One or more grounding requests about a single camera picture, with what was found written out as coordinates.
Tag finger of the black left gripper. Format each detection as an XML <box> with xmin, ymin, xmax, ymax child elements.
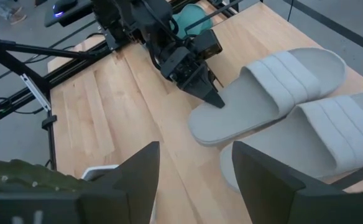
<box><xmin>181</xmin><ymin>63</ymin><xmax>226</xmax><ymax>109</ymax></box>

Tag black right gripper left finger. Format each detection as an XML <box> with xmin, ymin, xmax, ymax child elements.
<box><xmin>78</xmin><ymin>141</ymin><xmax>160</xmax><ymax>224</ymax></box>

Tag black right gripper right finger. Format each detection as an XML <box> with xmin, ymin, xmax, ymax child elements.
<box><xmin>232</xmin><ymin>141</ymin><xmax>363</xmax><ymax>224</ymax></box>

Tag green foam slide sandal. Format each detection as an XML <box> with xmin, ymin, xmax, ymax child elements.
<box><xmin>172</xmin><ymin>3</ymin><xmax>214</xmax><ymax>40</ymax></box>

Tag grey foam slide sandal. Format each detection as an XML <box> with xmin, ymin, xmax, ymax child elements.
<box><xmin>187</xmin><ymin>46</ymin><xmax>347</xmax><ymax>147</ymax></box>
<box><xmin>220</xmin><ymin>91</ymin><xmax>363</xmax><ymax>191</ymax></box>

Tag white plant pot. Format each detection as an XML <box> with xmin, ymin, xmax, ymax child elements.
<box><xmin>81</xmin><ymin>164</ymin><xmax>120</xmax><ymax>182</ymax></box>

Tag green cactus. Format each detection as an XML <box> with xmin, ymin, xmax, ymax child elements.
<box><xmin>0</xmin><ymin>159</ymin><xmax>86</xmax><ymax>192</ymax></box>

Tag black support strut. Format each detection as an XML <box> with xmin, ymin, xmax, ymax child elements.
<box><xmin>0</xmin><ymin>32</ymin><xmax>114</xmax><ymax>94</ymax></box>

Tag person's foot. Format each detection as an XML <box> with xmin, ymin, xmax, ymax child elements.
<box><xmin>0</xmin><ymin>0</ymin><xmax>27</xmax><ymax>26</ymax></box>

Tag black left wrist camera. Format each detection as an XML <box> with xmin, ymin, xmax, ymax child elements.
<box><xmin>194</xmin><ymin>29</ymin><xmax>223</xmax><ymax>60</ymax></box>

